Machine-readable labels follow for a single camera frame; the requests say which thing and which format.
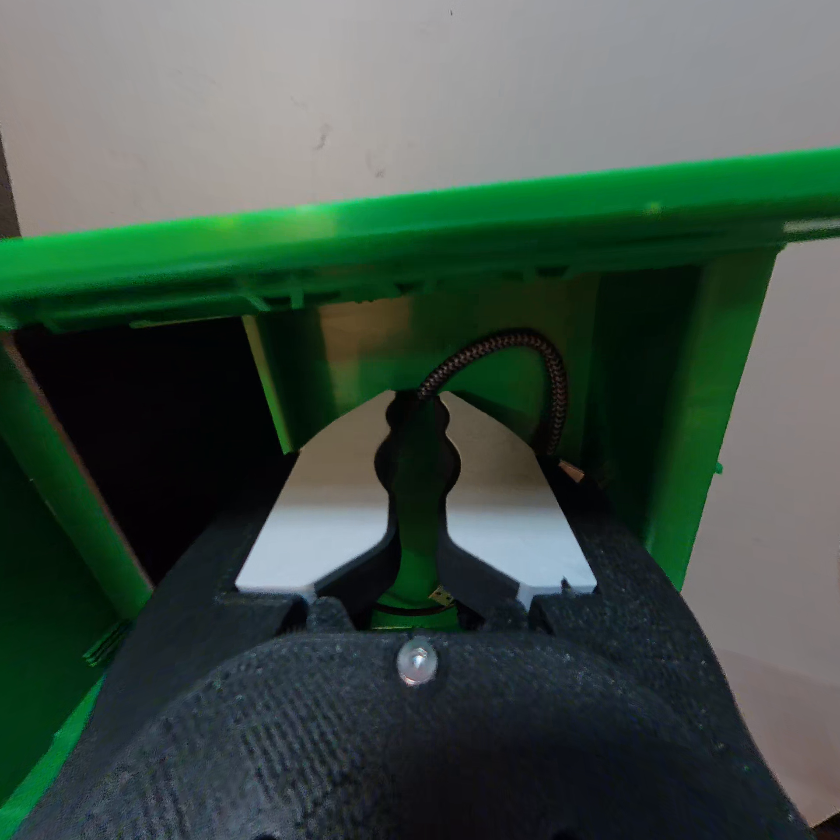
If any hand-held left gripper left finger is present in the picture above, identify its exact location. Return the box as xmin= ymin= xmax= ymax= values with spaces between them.
xmin=235 ymin=390 xmax=403 ymax=621

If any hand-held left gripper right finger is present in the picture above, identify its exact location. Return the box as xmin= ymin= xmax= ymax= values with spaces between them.
xmin=436 ymin=392 xmax=598 ymax=618

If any brown braided USB cable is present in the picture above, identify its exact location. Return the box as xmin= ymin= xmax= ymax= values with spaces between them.
xmin=371 ymin=330 xmax=589 ymax=619

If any green plastic bin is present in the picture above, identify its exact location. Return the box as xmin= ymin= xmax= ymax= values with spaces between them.
xmin=0 ymin=147 xmax=840 ymax=840

